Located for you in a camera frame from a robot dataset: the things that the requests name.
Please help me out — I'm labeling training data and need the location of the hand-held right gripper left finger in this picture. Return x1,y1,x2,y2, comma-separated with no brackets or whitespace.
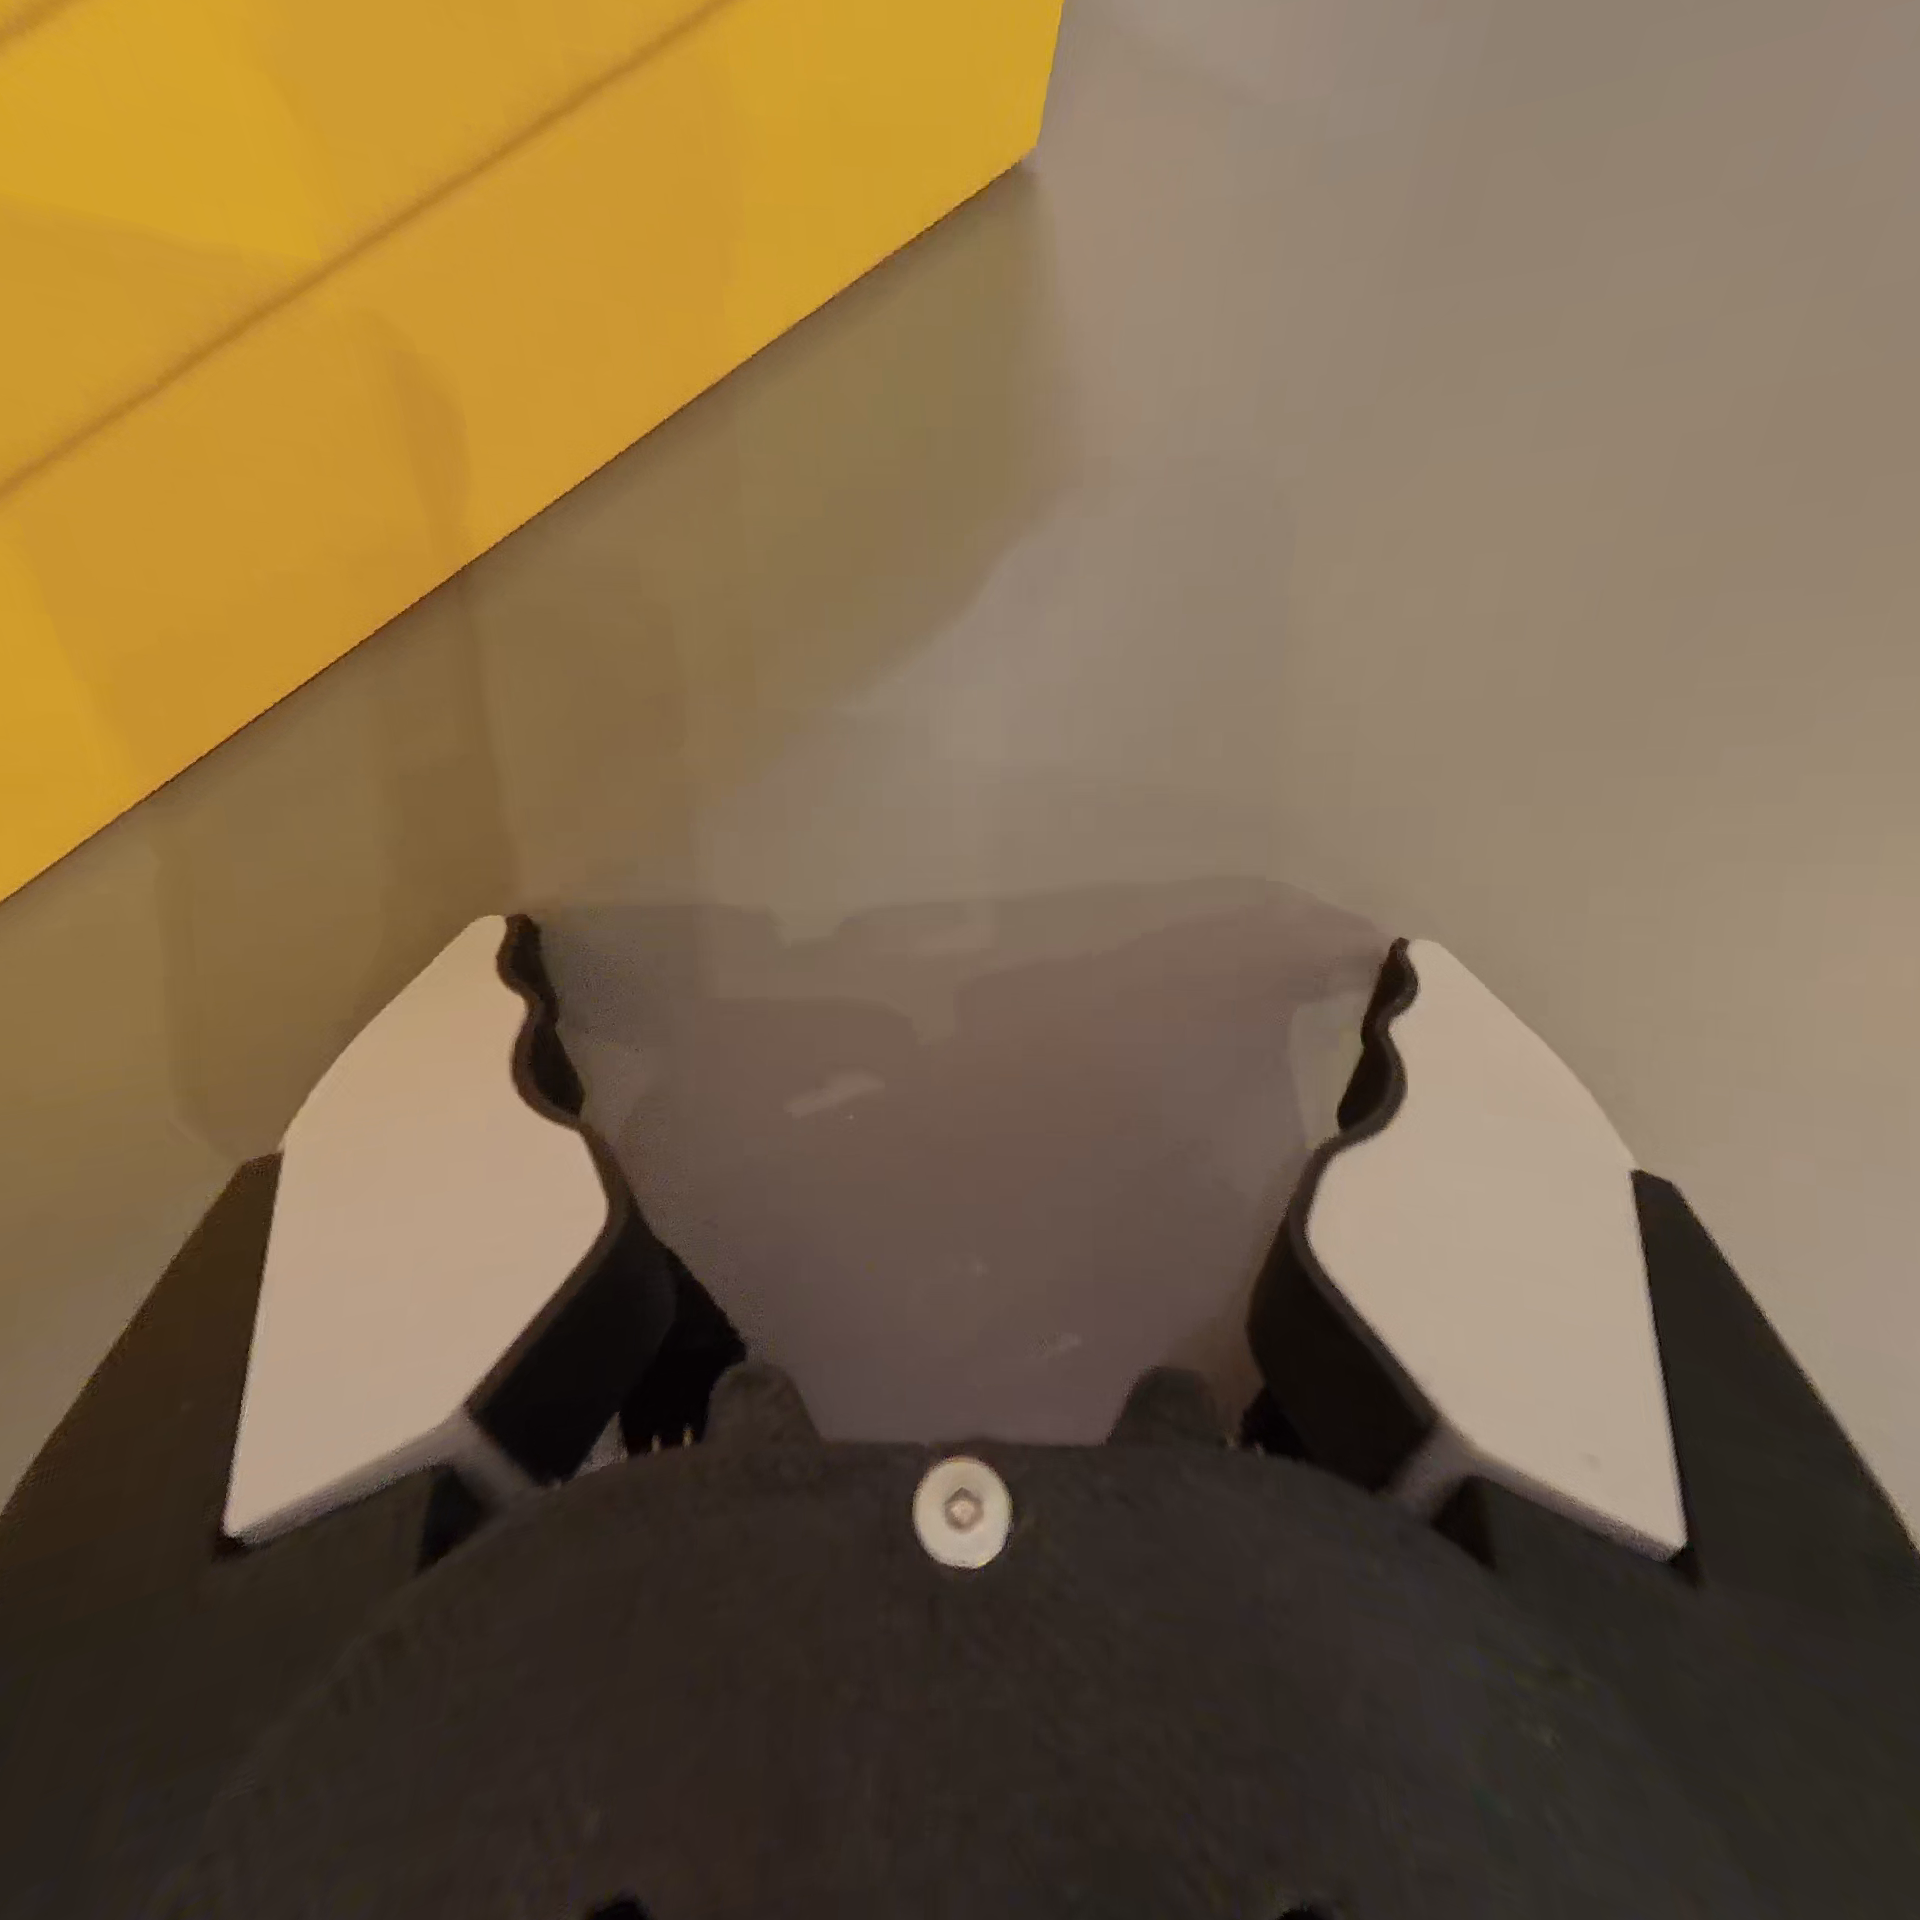
222,912,682,1550

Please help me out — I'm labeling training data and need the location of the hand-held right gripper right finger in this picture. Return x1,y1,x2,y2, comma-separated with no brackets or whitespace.
1247,936,1691,1564

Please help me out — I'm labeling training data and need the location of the yellow plastic box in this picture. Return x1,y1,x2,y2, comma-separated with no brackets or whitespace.
0,0,1064,904

